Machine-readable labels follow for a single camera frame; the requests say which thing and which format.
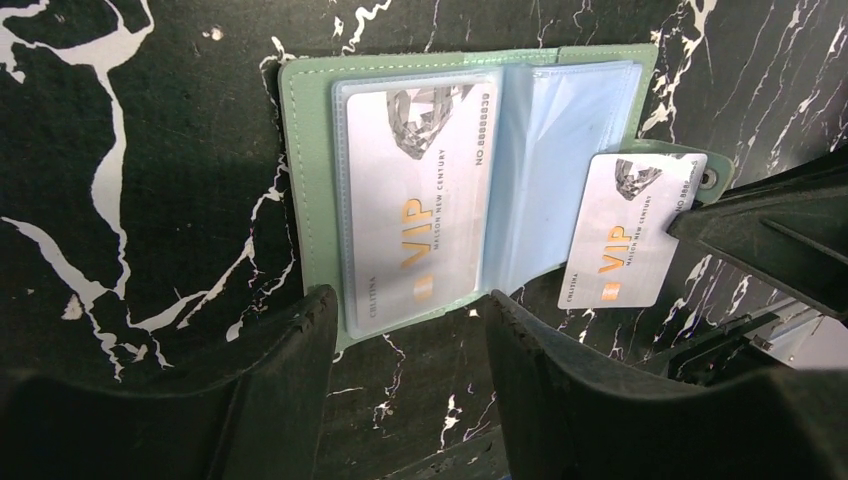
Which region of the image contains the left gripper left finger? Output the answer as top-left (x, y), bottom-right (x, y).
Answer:
top-left (1, 285), bottom-right (339, 479)

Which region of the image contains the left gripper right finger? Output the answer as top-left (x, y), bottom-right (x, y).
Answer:
top-left (484, 291), bottom-right (847, 479)

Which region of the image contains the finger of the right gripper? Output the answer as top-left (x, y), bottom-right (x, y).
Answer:
top-left (667, 147), bottom-right (847, 318)

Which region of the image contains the green card holder wallet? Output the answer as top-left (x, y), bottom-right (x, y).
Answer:
top-left (278, 44), bottom-right (735, 350)

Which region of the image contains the white VIP card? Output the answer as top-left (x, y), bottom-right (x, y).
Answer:
top-left (345, 77), bottom-right (499, 333)

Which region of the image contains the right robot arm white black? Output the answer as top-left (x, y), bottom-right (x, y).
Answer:
top-left (636, 146), bottom-right (847, 386)

